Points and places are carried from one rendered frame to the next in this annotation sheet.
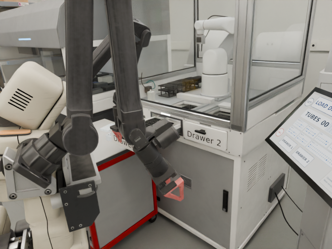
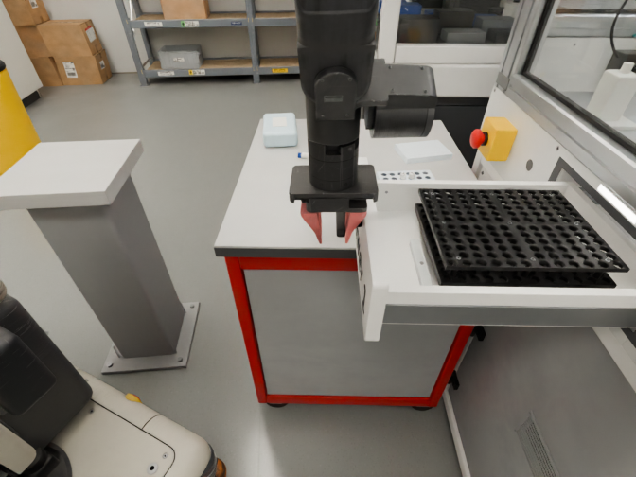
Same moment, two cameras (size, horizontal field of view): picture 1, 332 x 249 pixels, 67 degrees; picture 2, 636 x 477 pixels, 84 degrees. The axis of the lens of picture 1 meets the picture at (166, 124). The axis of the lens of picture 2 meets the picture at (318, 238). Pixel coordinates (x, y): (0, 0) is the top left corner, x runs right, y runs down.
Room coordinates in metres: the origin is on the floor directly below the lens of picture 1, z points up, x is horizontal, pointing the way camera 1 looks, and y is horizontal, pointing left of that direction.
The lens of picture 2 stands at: (1.00, -0.01, 1.21)
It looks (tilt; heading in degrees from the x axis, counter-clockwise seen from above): 40 degrees down; 47
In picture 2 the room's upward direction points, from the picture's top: straight up
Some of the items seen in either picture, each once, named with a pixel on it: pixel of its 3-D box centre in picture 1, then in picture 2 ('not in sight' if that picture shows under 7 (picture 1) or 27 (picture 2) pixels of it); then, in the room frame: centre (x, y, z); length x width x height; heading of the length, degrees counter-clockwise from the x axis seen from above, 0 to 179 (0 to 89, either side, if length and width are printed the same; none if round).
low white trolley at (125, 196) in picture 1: (102, 184); (347, 271); (1.62, 0.51, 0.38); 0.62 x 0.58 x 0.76; 45
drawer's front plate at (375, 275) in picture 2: (126, 139); (365, 236); (1.32, 0.23, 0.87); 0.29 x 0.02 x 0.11; 45
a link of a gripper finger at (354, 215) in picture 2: not in sight; (336, 213); (1.27, 0.24, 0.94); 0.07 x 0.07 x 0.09; 45
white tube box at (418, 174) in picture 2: (116, 135); (406, 187); (1.61, 0.35, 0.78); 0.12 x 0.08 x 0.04; 141
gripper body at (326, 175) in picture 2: (120, 121); (333, 164); (1.26, 0.24, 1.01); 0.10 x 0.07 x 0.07; 135
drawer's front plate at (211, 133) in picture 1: (204, 135); not in sight; (1.33, -0.22, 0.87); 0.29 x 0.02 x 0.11; 45
